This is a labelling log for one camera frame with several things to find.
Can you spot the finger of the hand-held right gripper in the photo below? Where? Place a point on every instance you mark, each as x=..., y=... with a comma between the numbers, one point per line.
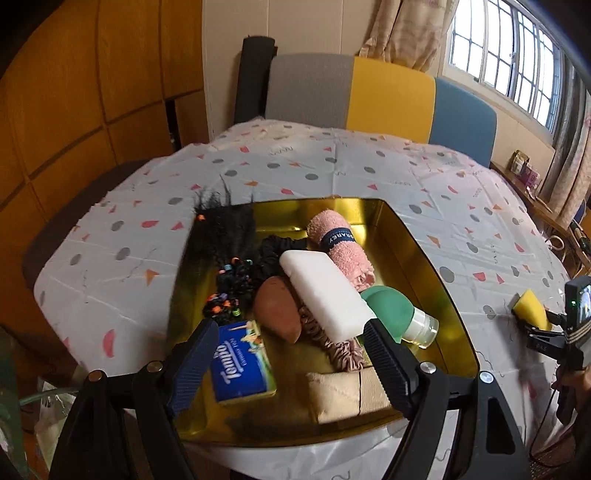
x=545, y=337

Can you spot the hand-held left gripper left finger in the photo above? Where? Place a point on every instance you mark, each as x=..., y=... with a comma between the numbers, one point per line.
x=194, y=364

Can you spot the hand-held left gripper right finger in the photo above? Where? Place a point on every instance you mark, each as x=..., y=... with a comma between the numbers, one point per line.
x=385, y=364

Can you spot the yellow sponge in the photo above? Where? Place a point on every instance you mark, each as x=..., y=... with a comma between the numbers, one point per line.
x=533, y=307

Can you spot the pink striped scrunchie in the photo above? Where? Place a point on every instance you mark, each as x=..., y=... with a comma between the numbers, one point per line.
x=344, y=357

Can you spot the blue tissue packet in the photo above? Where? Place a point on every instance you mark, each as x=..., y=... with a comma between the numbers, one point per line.
x=240, y=364

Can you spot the green squeeze bottle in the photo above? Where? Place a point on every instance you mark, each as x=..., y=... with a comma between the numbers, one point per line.
x=392, y=309

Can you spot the beige mesh cloth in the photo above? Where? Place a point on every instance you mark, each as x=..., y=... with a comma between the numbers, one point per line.
x=337, y=392

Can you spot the white sponge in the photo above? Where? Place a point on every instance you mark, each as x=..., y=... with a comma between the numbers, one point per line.
x=323, y=290

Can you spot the brown makeup sponge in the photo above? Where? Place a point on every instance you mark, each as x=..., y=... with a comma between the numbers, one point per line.
x=277, y=309

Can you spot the gold tin box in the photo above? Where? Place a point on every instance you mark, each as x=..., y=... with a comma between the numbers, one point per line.
x=415, y=258

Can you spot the black scrunchie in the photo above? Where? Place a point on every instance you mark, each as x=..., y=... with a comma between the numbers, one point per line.
x=272, y=258

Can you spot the pink towel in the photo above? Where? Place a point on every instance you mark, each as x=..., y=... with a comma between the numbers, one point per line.
x=341, y=240

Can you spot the black beaded hair wig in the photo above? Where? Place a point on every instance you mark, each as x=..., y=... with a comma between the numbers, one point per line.
x=221, y=235

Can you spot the blue chair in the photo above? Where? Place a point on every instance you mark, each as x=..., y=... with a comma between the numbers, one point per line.
x=582, y=212

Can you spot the wooden side desk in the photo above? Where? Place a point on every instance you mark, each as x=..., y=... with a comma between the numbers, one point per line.
x=540, y=205

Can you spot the white plastic bag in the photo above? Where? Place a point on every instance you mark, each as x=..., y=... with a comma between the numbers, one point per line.
x=51, y=415

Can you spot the purple box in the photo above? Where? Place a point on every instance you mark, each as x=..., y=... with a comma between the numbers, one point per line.
x=526, y=173

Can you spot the beige patterned curtain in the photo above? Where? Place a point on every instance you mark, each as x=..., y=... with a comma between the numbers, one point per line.
x=411, y=32
x=570, y=152

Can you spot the grey yellow blue headboard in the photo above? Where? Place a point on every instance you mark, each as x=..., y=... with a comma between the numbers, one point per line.
x=392, y=101

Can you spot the barred window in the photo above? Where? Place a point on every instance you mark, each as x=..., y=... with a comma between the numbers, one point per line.
x=508, y=50

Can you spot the black rolled mat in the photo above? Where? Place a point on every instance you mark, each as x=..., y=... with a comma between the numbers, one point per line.
x=251, y=78

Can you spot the wooden wardrobe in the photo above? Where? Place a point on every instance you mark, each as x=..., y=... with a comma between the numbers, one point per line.
x=69, y=92

